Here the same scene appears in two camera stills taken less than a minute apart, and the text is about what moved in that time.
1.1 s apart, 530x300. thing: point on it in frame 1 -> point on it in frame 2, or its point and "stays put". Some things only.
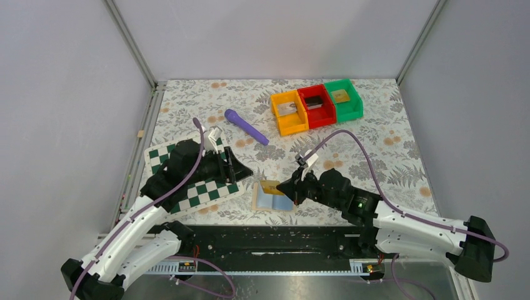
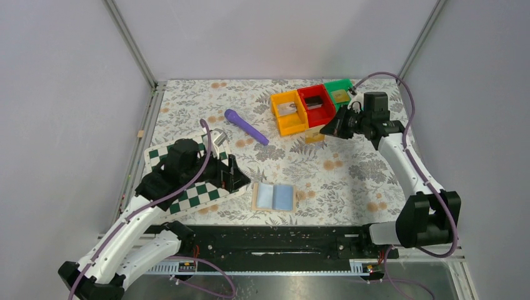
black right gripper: [300, 187] -> [343, 123]
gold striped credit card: [340, 95] stays put
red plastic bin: [322, 115] stays put
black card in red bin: [314, 102] stays put
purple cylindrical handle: [233, 117] stays put
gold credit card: [269, 187] -> [314, 135]
